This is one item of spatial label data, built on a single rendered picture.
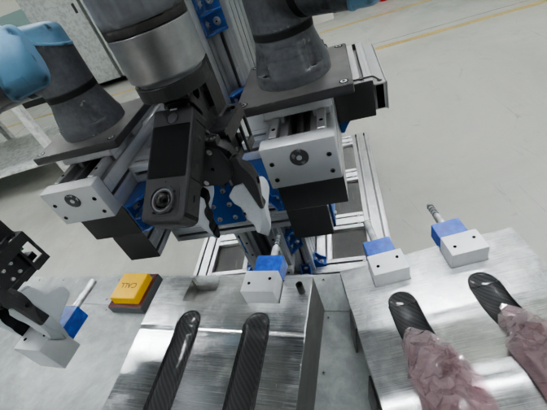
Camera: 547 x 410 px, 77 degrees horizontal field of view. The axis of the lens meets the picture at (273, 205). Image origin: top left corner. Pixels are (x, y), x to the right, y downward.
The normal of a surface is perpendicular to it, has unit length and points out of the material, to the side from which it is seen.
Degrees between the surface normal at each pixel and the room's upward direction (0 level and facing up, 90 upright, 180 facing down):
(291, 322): 0
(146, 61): 89
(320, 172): 90
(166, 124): 32
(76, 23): 90
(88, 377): 0
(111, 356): 0
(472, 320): 22
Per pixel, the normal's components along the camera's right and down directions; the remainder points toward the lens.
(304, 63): 0.22, 0.29
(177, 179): -0.31, -0.26
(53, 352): 0.94, -0.07
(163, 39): 0.51, 0.43
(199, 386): -0.29, -0.70
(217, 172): -0.20, 0.68
